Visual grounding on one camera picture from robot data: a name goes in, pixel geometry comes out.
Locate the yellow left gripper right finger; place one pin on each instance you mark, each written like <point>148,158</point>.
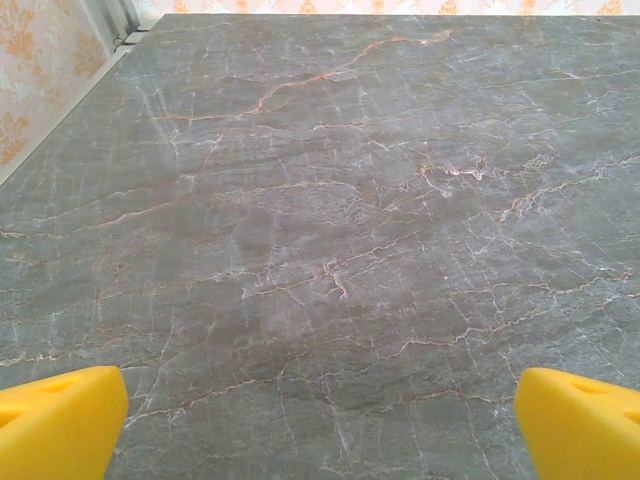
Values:
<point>580,430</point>

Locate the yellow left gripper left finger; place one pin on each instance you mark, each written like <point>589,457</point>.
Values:
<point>60,425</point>

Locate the aluminium frame post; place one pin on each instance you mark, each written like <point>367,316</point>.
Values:
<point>117,20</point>

